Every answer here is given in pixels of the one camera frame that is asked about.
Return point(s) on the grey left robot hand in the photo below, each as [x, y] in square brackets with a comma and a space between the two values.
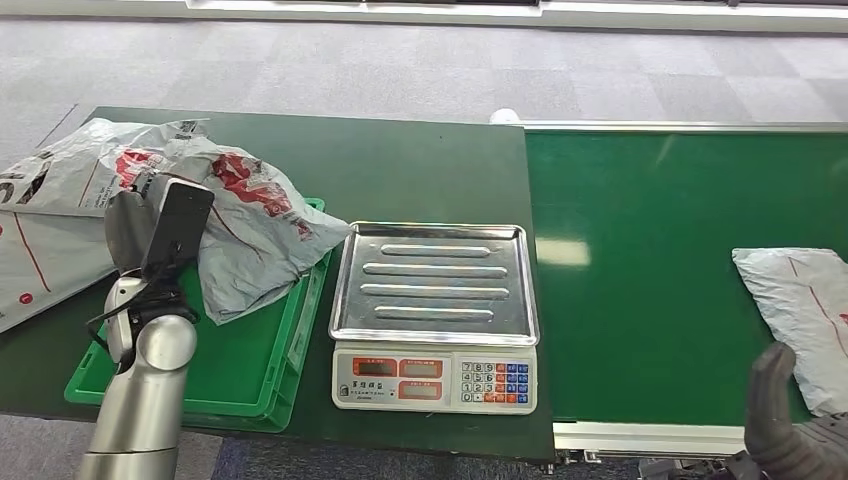
[126, 228]

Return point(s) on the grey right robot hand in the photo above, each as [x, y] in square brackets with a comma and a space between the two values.
[768, 411]

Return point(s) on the grey parcel bag red print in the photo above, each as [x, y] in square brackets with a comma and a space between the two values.
[258, 218]

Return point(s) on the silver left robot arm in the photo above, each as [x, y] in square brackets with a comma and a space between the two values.
[142, 397]

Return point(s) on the green conveyor belt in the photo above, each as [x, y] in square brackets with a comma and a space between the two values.
[629, 278]

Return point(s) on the large white mailer bag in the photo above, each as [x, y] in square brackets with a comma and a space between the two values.
[46, 258]

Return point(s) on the grey mailer bag QR codes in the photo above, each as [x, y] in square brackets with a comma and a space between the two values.
[66, 166]

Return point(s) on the grey parcel bag red line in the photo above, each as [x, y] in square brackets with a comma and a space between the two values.
[795, 311]

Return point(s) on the green plastic crate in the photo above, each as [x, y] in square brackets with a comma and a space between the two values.
[232, 364]

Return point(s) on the stainless steel weighing tray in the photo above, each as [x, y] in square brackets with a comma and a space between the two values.
[434, 285]

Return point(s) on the white electronic scale base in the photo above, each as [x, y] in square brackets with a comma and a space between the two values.
[430, 381]

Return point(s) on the white window ledge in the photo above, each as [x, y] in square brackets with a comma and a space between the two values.
[424, 14]

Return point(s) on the white round roller cap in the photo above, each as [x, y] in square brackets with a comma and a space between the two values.
[505, 116]

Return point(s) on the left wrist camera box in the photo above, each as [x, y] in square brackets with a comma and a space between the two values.
[179, 225]

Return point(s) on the aluminium conveyor side rail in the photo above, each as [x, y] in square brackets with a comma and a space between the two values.
[662, 126]
[649, 438]

